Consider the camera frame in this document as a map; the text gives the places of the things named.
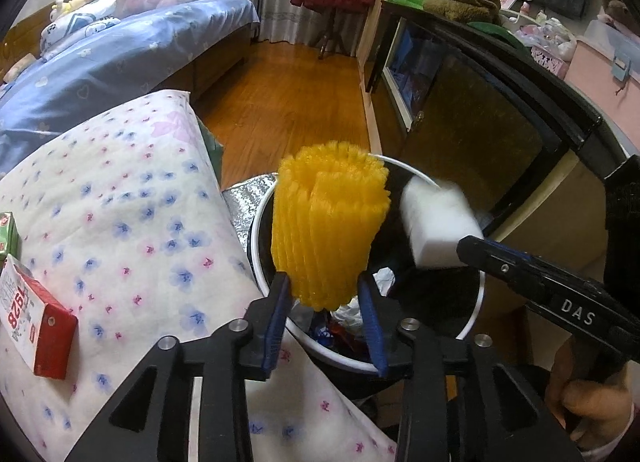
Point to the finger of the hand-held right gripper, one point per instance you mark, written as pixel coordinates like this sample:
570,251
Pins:
500,264

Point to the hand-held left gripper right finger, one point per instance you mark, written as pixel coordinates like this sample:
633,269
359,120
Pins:
372,327

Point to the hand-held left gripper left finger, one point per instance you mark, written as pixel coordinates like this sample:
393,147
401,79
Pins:
277,322

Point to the white tissue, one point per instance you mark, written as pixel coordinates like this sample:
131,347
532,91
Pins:
352,314

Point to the blue wrapper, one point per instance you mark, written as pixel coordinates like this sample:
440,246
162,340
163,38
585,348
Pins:
324,337

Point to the white bin with black liner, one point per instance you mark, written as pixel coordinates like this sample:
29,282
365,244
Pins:
440,302

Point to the white foam block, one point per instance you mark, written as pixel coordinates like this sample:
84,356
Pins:
435,222

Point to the large yellow foam net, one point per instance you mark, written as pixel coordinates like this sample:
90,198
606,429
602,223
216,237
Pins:
325,222

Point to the red carton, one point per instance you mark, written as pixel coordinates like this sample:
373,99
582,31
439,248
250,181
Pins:
50,337

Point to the green carton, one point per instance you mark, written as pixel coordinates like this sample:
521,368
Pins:
7,237

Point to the person's right forearm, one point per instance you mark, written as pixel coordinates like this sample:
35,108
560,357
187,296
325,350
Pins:
615,437

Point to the person's right hand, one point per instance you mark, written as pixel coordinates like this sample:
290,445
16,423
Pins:
590,392

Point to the silver quilted foil mat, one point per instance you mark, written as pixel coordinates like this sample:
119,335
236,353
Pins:
242,202

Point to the dark wooden cabinet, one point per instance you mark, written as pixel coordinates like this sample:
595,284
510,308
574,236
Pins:
475,116

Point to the green bag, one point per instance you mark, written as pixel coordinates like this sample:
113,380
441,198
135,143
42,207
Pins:
214,156

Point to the floral white blanket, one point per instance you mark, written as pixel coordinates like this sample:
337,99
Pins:
125,192

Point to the pink patterned basket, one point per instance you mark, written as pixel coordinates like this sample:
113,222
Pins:
550,61

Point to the pink storage box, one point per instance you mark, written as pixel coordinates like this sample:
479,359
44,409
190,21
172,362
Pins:
595,76

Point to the dark green cloth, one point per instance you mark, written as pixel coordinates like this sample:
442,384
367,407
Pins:
495,34

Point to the wooden coat rack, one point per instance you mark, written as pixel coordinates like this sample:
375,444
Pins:
331,26

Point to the bed with blue sheet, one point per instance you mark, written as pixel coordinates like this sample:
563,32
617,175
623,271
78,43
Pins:
125,51

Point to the stacked pillows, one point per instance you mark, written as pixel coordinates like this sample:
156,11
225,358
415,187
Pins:
75,26

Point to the small beige pillow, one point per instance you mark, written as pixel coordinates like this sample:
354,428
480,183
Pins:
17,69

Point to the yellow plush toy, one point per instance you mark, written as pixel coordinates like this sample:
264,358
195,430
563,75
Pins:
75,1

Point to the wooden headboard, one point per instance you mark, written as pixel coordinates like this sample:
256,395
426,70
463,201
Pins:
20,34

